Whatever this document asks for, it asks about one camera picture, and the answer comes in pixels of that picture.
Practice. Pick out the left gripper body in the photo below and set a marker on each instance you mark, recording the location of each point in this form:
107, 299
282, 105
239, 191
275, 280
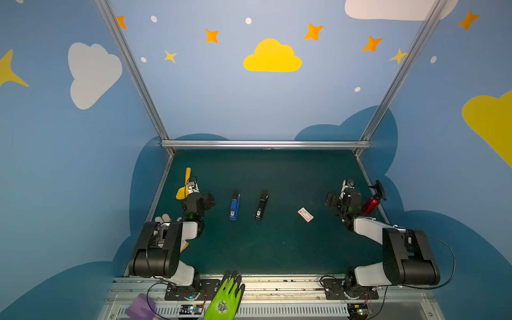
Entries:
196, 202

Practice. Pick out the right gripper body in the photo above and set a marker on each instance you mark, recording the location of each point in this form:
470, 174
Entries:
341, 202

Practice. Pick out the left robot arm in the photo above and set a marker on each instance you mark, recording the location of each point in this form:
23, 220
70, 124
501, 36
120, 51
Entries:
159, 246

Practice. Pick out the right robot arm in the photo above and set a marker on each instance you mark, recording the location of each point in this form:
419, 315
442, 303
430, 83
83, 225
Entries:
407, 257

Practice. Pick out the yellow toy shovel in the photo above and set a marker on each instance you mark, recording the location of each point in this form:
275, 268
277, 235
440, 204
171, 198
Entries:
183, 191

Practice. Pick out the red black clamp tool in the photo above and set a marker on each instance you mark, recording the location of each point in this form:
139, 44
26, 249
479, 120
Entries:
372, 203

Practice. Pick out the white cotton glove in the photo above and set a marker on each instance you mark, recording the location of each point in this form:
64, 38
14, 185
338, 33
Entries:
166, 220

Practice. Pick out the green black work glove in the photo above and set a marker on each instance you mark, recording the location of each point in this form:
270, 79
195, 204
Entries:
225, 304

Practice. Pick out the purple cloth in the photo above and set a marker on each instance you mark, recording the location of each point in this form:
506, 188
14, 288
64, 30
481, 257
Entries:
143, 308

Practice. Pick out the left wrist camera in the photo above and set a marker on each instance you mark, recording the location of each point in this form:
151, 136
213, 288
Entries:
192, 187

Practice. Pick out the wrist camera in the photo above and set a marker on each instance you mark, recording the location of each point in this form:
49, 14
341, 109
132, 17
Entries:
192, 187
347, 185

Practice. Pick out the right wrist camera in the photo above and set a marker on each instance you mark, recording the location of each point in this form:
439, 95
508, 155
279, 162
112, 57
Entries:
347, 185

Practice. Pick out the aluminium frame back bar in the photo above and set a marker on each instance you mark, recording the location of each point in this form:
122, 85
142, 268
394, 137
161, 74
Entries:
210, 144

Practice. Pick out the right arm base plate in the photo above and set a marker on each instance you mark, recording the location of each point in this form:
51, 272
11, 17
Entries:
337, 289

